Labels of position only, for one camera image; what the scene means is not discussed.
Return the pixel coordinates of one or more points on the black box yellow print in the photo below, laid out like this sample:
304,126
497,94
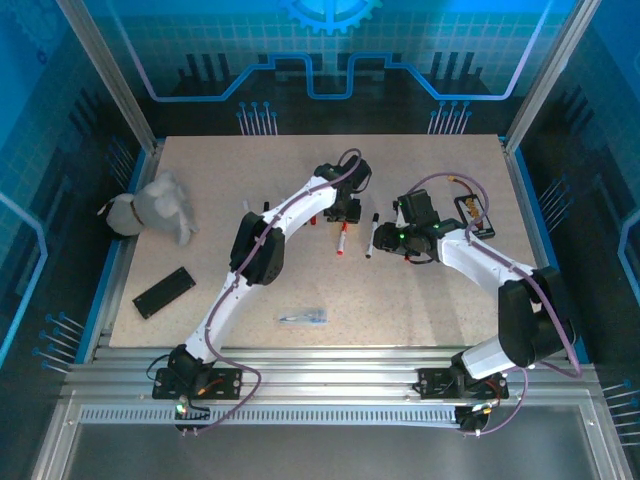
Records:
474,215

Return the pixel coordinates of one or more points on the clear plastic bag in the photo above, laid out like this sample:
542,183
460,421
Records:
305,316

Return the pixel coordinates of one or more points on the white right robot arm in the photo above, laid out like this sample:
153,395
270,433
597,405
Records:
480,265

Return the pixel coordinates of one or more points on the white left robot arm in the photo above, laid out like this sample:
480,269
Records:
300,210

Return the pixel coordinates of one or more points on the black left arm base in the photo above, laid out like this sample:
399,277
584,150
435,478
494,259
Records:
172,382

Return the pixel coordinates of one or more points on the white marker red ends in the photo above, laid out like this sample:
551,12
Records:
342,242

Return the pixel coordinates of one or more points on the aluminium frame post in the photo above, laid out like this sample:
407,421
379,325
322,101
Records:
545,75
112,75

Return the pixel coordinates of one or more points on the aluminium side rail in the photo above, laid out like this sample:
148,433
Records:
530,215

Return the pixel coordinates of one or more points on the black marker white end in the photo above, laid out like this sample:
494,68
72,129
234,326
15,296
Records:
371,237

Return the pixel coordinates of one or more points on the blue edge strip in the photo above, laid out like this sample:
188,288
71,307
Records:
537,210

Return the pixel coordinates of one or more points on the grey plush toy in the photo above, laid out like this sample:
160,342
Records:
155,207

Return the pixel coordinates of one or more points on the aluminium mounting rails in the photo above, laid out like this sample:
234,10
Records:
325,367

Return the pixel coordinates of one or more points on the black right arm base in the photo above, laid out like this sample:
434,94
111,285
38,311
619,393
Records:
440,382

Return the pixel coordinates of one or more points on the black flat plate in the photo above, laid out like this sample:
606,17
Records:
164,292

